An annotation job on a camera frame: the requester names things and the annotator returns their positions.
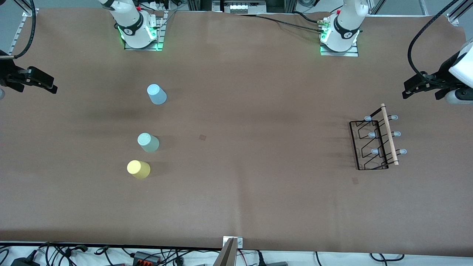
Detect black wire cup holder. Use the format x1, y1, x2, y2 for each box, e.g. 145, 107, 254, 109
349, 103, 408, 171

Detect pale green plastic cup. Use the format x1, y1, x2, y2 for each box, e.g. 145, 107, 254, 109
137, 133, 160, 153

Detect yellow plastic cup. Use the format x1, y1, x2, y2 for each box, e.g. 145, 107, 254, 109
127, 160, 151, 180

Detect light blue plastic cup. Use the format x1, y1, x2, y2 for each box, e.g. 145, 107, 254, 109
147, 84, 167, 105

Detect white power strip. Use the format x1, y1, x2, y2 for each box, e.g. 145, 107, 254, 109
140, 0, 174, 11

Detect black power adapter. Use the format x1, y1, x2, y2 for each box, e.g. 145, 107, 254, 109
10, 257, 40, 266

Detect grey electrical box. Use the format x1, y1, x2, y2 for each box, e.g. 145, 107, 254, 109
222, 0, 267, 14

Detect brown table cover sheet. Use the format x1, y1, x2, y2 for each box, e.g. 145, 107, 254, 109
0, 8, 473, 257

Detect black orange connector box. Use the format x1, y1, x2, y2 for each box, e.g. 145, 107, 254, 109
133, 251, 161, 265

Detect black plug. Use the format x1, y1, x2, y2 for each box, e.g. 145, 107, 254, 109
255, 250, 289, 266

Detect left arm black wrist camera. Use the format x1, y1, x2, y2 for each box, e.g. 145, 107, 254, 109
419, 71, 462, 90

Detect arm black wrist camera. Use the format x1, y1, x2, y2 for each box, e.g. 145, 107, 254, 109
419, 71, 462, 90
0, 55, 23, 84

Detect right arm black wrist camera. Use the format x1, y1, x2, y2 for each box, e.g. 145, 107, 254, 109
0, 55, 23, 84

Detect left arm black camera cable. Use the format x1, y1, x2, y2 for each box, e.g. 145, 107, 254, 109
408, 0, 473, 80

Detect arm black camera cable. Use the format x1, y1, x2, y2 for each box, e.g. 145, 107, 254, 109
13, 0, 37, 59
408, 0, 473, 80

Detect slotted aluminium rail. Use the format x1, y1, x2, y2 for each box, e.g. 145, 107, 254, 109
7, 17, 30, 56

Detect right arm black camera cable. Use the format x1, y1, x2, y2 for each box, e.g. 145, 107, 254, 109
13, 0, 37, 59

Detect aluminium profile post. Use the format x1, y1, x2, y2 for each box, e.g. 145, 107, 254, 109
13, 0, 39, 17
446, 0, 473, 25

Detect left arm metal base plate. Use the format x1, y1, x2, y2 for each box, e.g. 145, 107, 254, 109
320, 41, 359, 57

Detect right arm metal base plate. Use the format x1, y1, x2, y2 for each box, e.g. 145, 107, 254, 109
124, 11, 165, 51

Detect short black base cable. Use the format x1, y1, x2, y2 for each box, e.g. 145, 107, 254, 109
294, 11, 323, 25

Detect long black base cable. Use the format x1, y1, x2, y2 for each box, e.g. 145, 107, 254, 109
236, 13, 323, 34

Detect looped black cable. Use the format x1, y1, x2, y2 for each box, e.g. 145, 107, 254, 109
370, 253, 405, 263

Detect camera mount post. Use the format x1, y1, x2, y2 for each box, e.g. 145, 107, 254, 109
214, 236, 244, 266

